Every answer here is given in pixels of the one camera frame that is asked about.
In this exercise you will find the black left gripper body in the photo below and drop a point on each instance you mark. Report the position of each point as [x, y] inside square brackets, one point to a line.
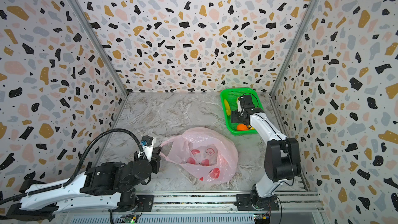
[156, 163]

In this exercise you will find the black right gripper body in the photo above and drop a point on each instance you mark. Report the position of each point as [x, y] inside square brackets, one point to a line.
[236, 117]

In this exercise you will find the orange fruit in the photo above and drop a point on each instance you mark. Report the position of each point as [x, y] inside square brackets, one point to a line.
[242, 127]

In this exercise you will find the pink plastic bag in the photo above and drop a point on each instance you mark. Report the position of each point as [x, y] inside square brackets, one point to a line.
[204, 153]

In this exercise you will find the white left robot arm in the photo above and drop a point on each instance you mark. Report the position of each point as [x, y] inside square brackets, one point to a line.
[109, 186]

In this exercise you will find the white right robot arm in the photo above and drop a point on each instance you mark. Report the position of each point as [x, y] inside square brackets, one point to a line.
[282, 161]

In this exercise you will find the green plastic basket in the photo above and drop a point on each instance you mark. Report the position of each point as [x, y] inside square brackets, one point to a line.
[259, 123]

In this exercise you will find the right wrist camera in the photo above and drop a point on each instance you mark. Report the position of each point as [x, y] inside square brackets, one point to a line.
[239, 109]

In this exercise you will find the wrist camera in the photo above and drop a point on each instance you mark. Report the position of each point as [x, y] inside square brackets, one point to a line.
[239, 109]
[147, 145]

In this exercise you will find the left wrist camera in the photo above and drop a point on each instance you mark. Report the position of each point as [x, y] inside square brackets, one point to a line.
[147, 145]

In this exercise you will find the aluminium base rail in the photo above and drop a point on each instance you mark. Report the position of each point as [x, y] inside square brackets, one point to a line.
[195, 207]

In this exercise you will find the aluminium corner post right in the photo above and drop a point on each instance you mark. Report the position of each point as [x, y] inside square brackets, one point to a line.
[296, 40]

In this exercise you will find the aluminium corner post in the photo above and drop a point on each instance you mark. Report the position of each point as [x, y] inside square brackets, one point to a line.
[96, 43]
[296, 40]

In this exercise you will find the aluminium corner post left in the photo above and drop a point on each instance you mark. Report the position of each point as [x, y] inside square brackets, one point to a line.
[96, 43]

